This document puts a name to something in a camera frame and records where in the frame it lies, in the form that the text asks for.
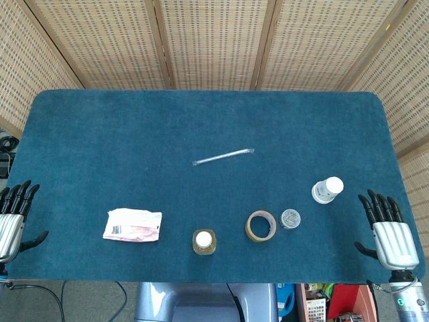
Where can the yellow packing tape roll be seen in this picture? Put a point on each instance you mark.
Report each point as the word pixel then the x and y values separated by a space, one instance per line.
pixel 248 227

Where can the clear round box of clips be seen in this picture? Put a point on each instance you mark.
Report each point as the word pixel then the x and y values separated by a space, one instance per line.
pixel 290 218

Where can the yellow tea bottle white cap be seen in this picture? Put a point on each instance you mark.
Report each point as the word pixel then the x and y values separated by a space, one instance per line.
pixel 203 239

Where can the clear wrapped drinking straw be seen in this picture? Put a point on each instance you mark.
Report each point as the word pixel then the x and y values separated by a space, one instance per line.
pixel 223 157

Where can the woven bamboo folding screen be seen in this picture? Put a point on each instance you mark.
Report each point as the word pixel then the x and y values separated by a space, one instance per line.
pixel 214 43

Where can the blue felt table cover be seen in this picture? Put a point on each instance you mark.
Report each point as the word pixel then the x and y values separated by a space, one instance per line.
pixel 167 127

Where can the pink white tissue packet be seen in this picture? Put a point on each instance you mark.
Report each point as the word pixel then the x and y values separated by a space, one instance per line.
pixel 132 224

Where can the red box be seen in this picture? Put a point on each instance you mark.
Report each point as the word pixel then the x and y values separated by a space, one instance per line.
pixel 348 298

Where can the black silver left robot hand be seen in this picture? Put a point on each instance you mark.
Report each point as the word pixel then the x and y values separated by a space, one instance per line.
pixel 10 231

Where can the blue plastic item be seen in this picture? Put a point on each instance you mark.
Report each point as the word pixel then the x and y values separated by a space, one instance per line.
pixel 285 298

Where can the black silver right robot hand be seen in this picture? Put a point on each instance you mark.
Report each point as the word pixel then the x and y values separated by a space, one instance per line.
pixel 395 241

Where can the stack of white paper cups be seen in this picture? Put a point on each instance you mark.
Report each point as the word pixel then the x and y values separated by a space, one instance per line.
pixel 326 191

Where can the grey blue robot torso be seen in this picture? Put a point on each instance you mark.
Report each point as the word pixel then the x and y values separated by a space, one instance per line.
pixel 157 302

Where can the black device on floor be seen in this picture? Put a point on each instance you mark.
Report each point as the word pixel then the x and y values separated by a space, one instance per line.
pixel 5 164

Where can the pink plastic crate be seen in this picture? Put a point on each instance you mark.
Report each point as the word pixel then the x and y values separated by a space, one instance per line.
pixel 301 298

